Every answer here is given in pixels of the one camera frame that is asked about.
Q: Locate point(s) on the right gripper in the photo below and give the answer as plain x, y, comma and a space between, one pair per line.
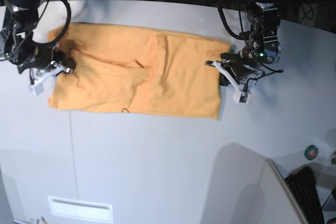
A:
47, 59

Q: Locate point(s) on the orange t-shirt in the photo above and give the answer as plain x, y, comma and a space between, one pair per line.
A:
139, 70

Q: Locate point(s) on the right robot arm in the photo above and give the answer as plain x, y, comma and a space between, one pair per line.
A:
17, 45

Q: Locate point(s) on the black keyboard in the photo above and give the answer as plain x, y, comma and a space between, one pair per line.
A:
303, 187

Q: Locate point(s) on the white cable grommet plate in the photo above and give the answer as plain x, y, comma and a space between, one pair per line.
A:
81, 210

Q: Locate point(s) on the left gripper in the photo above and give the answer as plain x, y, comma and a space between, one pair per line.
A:
240, 65

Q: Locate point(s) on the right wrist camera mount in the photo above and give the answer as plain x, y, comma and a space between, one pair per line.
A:
37, 87

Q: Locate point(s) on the green tape roll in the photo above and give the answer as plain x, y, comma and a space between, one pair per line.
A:
311, 152

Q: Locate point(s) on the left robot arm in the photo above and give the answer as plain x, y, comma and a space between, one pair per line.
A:
261, 49

